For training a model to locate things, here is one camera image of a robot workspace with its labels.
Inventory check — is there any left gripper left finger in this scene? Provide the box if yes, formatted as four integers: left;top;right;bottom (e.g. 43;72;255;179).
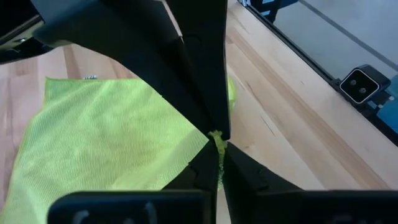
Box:
162;139;220;224

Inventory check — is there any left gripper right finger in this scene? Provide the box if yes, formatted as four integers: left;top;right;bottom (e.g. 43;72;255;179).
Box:
222;142;302;224

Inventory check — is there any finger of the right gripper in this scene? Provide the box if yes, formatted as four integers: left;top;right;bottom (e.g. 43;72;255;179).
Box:
30;0;216;136
166;0;231;141

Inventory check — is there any lime green microfiber towel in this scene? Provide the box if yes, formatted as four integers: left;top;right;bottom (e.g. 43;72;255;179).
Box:
0;76;237;224

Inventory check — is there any black aluminium table frame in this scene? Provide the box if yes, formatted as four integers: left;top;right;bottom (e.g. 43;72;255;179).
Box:
238;0;398;147

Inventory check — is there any small black camera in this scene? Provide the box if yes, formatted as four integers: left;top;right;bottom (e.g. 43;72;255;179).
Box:
338;64;392;105

